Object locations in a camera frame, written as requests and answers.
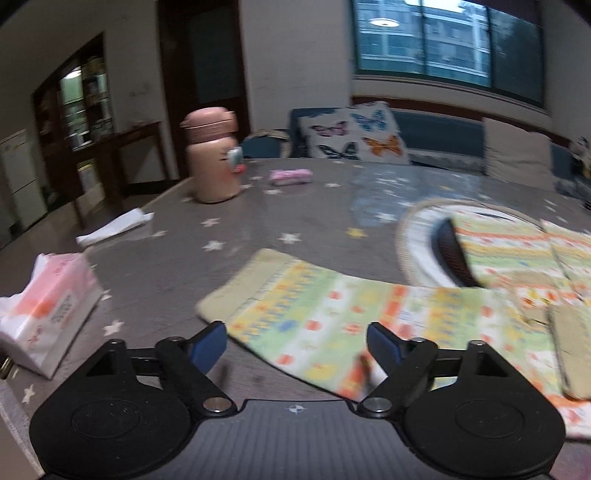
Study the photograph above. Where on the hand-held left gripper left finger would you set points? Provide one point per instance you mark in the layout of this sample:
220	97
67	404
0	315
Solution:
210	345

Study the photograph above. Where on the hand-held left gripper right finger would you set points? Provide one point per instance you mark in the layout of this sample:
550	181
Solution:
382	344

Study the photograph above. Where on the colourful patterned pants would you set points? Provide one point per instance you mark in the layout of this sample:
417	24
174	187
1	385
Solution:
332	318

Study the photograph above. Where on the round woven white basket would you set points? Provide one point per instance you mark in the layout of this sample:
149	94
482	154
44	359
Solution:
418	244

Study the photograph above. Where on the dark round dish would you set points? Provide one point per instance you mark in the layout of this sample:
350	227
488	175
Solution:
450	249

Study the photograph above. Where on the white crumpled paper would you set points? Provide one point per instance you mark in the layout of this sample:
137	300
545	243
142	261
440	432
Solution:
115	228

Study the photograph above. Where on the grey star tablecloth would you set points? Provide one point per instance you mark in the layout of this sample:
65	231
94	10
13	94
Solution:
286	212

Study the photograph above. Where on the pink tissue pack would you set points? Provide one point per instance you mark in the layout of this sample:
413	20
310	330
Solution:
46	309

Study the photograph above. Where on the small pink packet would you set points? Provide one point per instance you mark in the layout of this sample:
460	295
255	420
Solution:
290	177

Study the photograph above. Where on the pink water bottle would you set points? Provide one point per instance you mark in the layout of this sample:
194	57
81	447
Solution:
212	157

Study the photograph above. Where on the dark wooden side table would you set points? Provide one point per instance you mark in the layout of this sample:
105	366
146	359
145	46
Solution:
124	157

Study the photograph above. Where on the blue chair back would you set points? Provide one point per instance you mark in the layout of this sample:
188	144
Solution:
263	144

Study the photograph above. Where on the butterfly print pillow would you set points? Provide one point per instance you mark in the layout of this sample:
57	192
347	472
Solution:
355	134

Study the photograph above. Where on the blue sofa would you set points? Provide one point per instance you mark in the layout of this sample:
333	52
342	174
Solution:
438	134

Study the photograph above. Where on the beige cushion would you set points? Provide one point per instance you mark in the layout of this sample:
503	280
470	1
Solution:
517	150

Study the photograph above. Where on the white refrigerator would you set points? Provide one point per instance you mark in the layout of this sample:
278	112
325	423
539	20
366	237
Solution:
18	180

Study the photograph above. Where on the dark wooden display cabinet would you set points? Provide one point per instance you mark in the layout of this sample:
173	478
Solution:
74	110

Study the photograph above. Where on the dark wooden door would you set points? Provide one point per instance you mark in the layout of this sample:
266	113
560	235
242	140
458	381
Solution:
203	69

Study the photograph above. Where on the large window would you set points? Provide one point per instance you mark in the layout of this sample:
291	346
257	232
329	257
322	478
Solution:
443	41

